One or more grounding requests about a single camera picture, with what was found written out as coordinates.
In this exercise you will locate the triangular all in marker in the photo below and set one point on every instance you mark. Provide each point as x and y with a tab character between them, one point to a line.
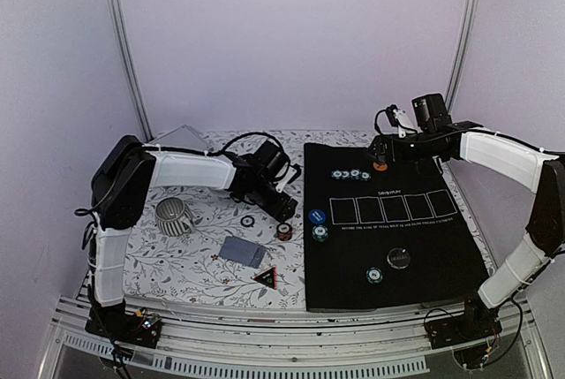
267	278

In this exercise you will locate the clear round dealer button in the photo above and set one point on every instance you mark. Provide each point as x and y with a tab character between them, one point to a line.
398	258

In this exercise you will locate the black red 100 chip stack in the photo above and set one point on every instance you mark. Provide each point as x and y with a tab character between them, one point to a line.
284	232

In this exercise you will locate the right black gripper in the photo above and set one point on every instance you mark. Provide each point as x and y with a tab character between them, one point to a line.
382	141

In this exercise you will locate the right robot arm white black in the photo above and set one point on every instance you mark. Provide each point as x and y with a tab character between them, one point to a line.
515	191

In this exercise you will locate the front aluminium rail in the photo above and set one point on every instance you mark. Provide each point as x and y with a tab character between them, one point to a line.
200	341

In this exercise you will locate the left aluminium frame post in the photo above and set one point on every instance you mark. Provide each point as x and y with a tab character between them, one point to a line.
138	104

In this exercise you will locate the green 50 chip row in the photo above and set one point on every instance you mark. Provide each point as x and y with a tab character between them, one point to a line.
354	174

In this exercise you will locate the orange big blind button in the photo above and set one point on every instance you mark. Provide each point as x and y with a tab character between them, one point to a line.
380	166

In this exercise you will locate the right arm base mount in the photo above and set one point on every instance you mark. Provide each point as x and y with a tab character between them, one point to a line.
477	321

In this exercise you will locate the blue small blind button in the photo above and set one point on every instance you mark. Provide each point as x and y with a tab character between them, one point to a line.
317	216

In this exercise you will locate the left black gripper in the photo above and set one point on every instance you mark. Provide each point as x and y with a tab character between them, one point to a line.
282	209

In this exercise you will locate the striped mug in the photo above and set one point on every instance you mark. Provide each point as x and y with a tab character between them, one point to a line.
173	217

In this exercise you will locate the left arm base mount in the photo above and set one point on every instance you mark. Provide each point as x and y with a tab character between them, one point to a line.
114	323

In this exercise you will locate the single chip on table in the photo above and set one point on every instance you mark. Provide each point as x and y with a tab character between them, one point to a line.
247	221

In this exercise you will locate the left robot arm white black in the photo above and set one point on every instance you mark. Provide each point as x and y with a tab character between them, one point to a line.
121	184

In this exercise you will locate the black poker mat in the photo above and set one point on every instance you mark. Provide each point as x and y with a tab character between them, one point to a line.
410	206

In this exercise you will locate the grey box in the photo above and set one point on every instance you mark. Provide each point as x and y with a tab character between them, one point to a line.
183	136

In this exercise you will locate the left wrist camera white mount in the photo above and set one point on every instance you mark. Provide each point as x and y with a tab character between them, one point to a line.
271	163

